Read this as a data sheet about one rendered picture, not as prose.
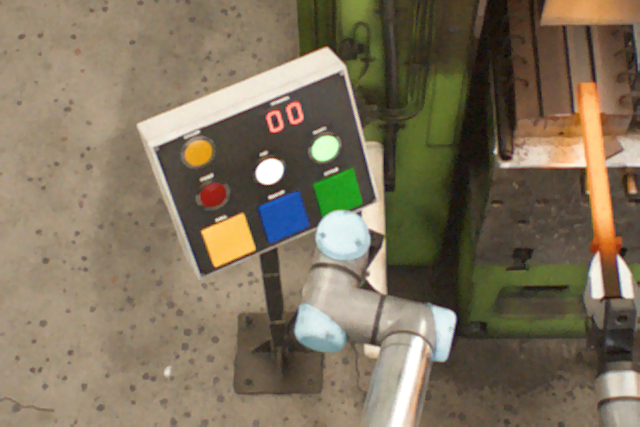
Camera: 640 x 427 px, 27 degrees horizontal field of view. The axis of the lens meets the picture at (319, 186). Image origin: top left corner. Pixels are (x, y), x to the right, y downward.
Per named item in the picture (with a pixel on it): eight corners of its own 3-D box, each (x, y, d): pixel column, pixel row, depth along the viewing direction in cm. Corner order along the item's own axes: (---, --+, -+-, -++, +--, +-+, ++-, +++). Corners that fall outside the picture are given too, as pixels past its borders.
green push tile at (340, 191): (363, 204, 222) (354, 168, 218) (323, 221, 221) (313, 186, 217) (359, 199, 224) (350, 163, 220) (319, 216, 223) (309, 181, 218)
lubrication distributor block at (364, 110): (374, 136, 257) (376, 101, 245) (343, 137, 257) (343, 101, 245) (374, 121, 258) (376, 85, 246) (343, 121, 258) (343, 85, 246)
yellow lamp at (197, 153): (214, 167, 208) (211, 154, 204) (184, 167, 208) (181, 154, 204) (214, 150, 209) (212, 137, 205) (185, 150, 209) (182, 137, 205)
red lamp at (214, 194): (228, 209, 213) (226, 197, 209) (199, 209, 213) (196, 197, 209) (228, 192, 214) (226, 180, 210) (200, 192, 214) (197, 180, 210)
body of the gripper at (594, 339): (581, 317, 217) (589, 387, 211) (590, 297, 209) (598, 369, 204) (628, 317, 217) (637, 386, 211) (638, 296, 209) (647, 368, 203)
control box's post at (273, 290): (289, 359, 313) (264, 143, 217) (273, 360, 313) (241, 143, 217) (289, 345, 315) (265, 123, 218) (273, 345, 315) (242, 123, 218)
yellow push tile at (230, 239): (256, 250, 219) (244, 215, 215) (215, 267, 217) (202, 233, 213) (253, 245, 220) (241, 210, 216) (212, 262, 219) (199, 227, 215)
